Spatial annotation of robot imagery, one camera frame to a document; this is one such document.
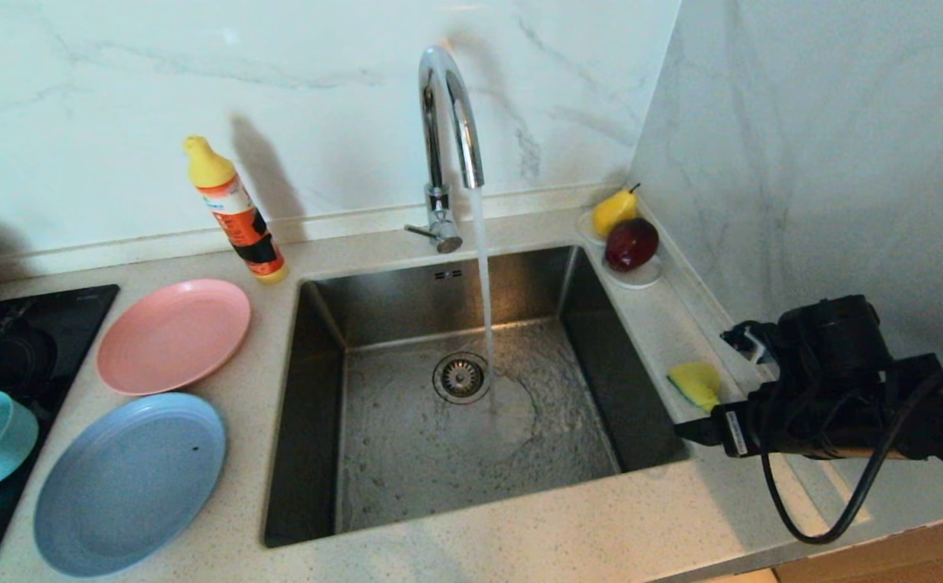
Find round metal drain strainer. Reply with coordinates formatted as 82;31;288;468
432;352;493;406

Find chrome gooseneck faucet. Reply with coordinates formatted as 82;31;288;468
403;45;486;255

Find pink plastic plate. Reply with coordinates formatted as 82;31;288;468
97;279;252;397

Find yellow pear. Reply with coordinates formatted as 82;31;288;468
591;184;641;239

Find stainless steel sink basin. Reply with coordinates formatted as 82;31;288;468
262;245;691;549

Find yellow fish-shaped sponge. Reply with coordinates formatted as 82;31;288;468
668;360;723;415

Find dark red apple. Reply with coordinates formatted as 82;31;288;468
604;218;659;273

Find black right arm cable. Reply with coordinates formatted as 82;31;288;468
759;364;943;546

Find black glass cooktop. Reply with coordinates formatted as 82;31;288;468
0;285;122;583

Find orange detergent bottle yellow cap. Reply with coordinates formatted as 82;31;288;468
182;135;289;285

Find blue plastic plate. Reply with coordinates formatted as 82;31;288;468
34;393;228;578

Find small white dish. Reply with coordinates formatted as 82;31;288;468
576;207;665;290

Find wooden cabinet panel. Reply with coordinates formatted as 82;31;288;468
771;506;943;583

